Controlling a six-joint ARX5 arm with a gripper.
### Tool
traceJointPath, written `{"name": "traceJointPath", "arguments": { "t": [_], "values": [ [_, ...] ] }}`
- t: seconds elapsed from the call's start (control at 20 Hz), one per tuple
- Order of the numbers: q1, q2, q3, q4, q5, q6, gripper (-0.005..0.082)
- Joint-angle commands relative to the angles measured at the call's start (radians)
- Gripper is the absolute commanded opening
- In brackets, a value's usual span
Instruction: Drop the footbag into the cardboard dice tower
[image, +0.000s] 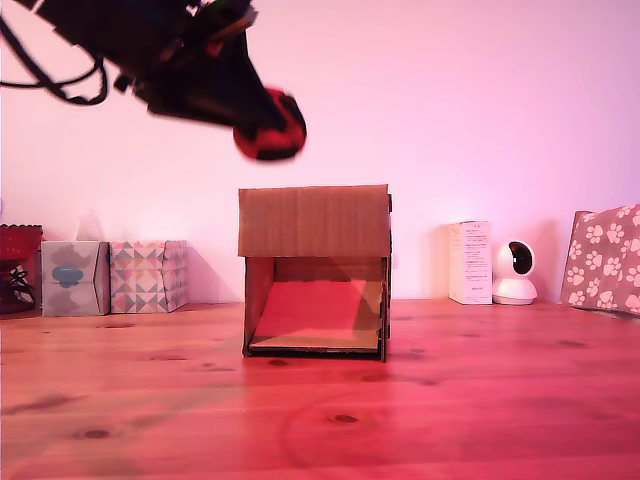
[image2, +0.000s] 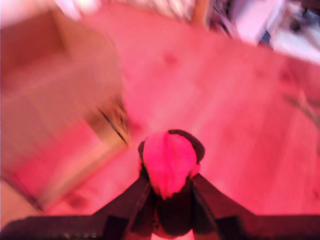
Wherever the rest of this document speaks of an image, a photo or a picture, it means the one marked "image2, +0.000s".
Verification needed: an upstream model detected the red and black footbag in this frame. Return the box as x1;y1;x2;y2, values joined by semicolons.
137;129;206;237

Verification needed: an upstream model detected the cardboard dice tower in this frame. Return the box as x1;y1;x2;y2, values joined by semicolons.
0;7;131;211

